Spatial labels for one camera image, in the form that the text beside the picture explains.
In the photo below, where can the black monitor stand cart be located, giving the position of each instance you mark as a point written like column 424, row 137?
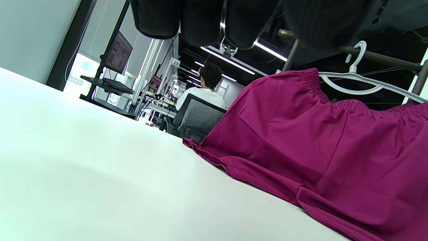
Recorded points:
column 93, row 80

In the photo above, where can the black monitor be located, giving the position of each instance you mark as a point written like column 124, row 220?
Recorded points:
column 118, row 53

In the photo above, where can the dark wooden hanging rack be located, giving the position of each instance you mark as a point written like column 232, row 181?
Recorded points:
column 384, row 58

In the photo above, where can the long ceiling light strip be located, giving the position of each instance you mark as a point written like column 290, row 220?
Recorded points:
column 227, row 60
column 271, row 51

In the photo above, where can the magenta shorts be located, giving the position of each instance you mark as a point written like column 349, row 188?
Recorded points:
column 301, row 150

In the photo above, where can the black mesh office chair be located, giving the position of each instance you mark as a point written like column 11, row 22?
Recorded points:
column 200, row 117

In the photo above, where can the black keyboard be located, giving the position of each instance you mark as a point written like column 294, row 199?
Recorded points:
column 117, row 84

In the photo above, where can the white desk post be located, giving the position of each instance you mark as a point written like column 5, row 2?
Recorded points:
column 147, row 67

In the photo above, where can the person's left hand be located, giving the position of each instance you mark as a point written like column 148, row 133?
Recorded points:
column 247, row 20

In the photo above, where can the grey plastic hanger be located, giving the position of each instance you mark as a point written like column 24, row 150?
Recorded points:
column 355, row 74

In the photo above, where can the white hanging sign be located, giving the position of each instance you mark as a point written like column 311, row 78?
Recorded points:
column 176, row 62

